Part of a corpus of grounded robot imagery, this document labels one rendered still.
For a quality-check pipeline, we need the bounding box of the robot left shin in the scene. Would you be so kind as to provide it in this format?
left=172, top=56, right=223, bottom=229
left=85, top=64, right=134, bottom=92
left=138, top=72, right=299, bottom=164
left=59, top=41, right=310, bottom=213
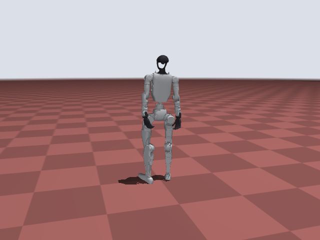
left=143, top=145, right=154, bottom=178

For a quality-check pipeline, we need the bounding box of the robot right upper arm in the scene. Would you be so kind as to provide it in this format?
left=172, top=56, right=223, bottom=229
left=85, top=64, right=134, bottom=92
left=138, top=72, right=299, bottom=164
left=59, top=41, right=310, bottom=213
left=172, top=75, right=179, bottom=101

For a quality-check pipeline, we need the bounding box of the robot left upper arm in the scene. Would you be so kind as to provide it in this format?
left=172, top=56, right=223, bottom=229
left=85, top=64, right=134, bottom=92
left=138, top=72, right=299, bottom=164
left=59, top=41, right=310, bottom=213
left=143, top=74, right=154, bottom=99

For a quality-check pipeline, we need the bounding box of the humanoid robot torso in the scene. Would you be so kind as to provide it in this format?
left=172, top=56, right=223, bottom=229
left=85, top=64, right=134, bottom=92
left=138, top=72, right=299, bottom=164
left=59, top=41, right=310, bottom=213
left=151, top=71, right=173, bottom=121

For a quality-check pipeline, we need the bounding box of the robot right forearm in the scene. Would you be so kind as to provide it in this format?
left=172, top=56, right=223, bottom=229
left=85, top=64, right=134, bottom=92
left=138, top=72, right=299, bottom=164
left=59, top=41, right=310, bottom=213
left=174, top=96, right=182, bottom=117

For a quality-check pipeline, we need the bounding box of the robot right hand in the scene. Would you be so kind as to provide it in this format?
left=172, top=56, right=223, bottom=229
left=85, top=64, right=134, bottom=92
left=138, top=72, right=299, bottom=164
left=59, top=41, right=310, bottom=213
left=172, top=112, right=181, bottom=130

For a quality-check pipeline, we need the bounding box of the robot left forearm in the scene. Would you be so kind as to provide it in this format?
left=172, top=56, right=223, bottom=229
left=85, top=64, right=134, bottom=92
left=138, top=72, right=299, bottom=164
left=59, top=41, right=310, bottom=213
left=141, top=92, right=149, bottom=117

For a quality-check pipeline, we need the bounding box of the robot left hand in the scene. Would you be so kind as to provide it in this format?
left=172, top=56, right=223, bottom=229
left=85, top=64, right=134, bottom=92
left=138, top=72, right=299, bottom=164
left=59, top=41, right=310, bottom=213
left=142, top=111, right=155, bottom=129

